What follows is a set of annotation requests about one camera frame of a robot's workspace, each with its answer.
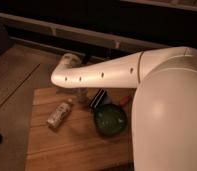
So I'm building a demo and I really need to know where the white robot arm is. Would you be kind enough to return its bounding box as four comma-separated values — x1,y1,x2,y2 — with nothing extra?
51,46,197,171

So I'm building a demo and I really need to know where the black striped box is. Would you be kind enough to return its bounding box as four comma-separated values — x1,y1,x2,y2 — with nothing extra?
89,89,107,109

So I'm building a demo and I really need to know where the small clear plastic bottle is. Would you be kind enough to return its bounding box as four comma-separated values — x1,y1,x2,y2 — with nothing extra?
47,99,73,129

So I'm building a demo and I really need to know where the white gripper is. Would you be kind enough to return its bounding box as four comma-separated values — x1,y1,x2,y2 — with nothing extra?
55,52,90,95

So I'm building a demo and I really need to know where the dark green bowl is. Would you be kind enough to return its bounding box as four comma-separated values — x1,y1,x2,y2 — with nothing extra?
94,104,127,136

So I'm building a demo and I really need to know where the wooden board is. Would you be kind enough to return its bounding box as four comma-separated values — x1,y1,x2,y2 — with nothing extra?
25,87,133,171

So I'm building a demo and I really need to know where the long white wall rail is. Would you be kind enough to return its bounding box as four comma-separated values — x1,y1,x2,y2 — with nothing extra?
0,12,168,52

